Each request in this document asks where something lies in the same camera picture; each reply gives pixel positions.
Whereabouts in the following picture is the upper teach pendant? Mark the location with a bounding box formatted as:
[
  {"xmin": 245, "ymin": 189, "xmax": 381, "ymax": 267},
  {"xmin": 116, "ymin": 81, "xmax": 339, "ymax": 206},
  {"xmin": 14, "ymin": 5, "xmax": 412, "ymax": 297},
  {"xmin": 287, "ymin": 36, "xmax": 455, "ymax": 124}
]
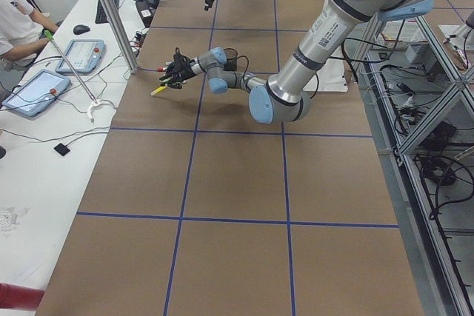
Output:
[{"xmin": 64, "ymin": 39, "xmax": 105, "ymax": 74}]

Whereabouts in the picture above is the seated person in white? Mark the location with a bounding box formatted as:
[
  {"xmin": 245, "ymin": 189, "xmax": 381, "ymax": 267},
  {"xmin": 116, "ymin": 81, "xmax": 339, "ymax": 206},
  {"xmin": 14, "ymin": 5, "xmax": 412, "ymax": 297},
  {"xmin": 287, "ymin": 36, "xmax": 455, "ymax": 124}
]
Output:
[{"xmin": 1, "ymin": 0, "xmax": 59, "ymax": 67}]

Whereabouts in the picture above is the teach pendant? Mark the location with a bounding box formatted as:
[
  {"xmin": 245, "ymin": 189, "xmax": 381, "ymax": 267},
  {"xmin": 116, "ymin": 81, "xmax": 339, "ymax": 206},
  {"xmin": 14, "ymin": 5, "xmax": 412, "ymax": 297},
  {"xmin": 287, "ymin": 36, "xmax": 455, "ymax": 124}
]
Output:
[
  {"xmin": 2, "ymin": 70, "xmax": 71, "ymax": 118},
  {"xmin": 64, "ymin": 39, "xmax": 105, "ymax": 74}
]

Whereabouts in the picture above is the black mesh pen cup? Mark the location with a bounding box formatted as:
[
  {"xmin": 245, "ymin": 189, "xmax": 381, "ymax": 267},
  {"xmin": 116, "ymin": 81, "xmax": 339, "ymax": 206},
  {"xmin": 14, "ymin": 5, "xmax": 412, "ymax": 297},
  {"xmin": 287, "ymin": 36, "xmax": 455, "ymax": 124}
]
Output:
[{"xmin": 224, "ymin": 47, "xmax": 238, "ymax": 72}]

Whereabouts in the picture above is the yellow highlighter pen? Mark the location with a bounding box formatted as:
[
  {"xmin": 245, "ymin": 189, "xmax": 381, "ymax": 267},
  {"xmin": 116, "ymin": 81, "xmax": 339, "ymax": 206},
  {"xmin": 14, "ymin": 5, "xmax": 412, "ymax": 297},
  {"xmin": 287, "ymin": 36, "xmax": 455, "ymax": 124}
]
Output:
[{"xmin": 150, "ymin": 86, "xmax": 167, "ymax": 96}]

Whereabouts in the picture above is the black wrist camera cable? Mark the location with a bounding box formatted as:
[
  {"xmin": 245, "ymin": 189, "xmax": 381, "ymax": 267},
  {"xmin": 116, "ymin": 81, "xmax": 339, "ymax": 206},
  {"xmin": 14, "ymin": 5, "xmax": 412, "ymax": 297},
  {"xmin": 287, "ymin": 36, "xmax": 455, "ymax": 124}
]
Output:
[{"xmin": 229, "ymin": 55, "xmax": 251, "ymax": 84}]

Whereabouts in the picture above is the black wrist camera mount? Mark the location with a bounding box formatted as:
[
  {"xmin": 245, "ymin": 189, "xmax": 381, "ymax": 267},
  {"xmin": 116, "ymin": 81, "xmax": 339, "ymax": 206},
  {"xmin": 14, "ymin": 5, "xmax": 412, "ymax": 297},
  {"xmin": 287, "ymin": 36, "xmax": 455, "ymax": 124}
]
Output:
[{"xmin": 173, "ymin": 47, "xmax": 189, "ymax": 66}]

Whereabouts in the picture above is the small black square pad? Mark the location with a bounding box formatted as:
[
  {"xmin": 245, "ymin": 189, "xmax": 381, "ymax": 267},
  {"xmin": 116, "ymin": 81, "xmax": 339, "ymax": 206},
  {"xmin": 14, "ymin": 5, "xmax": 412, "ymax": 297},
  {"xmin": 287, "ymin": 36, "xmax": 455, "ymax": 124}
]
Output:
[{"xmin": 53, "ymin": 143, "xmax": 70, "ymax": 156}]

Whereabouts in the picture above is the black computer mouse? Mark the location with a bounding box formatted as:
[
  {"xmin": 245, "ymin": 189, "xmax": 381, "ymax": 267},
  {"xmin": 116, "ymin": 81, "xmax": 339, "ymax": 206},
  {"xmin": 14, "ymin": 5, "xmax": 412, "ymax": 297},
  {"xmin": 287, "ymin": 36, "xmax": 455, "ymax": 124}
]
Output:
[{"xmin": 73, "ymin": 24, "xmax": 90, "ymax": 35}]

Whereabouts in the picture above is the red cylinder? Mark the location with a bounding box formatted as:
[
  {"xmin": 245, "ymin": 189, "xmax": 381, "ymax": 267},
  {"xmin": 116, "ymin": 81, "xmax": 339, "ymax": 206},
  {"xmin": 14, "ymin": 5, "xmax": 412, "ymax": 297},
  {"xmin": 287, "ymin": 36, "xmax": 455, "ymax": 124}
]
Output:
[{"xmin": 1, "ymin": 283, "xmax": 44, "ymax": 311}]

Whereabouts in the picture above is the aluminium frame post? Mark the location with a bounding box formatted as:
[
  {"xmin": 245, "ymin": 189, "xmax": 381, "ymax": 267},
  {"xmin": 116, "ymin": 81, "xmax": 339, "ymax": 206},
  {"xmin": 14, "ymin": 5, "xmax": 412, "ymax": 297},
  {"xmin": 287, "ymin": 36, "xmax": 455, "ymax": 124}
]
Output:
[{"xmin": 99, "ymin": 0, "xmax": 138, "ymax": 74}]

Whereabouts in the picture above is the long metal grabber stick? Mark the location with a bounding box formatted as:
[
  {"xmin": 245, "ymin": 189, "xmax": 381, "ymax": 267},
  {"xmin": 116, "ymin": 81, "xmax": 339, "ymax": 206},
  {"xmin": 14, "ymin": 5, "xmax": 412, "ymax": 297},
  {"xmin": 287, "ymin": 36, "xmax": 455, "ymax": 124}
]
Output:
[{"xmin": 44, "ymin": 30, "xmax": 117, "ymax": 122}]

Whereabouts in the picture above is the lower teach pendant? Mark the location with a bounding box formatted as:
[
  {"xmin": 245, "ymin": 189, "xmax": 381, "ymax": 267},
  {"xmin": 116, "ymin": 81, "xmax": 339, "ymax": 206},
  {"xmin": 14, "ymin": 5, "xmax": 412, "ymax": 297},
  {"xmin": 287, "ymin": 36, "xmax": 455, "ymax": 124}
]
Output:
[{"xmin": 2, "ymin": 70, "xmax": 71, "ymax": 118}]

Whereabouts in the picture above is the black keyboard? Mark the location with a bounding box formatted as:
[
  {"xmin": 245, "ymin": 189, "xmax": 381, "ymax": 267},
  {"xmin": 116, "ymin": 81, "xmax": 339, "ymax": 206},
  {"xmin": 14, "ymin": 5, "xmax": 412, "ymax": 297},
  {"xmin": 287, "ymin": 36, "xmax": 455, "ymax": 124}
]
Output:
[{"xmin": 94, "ymin": 0, "xmax": 121, "ymax": 24}]

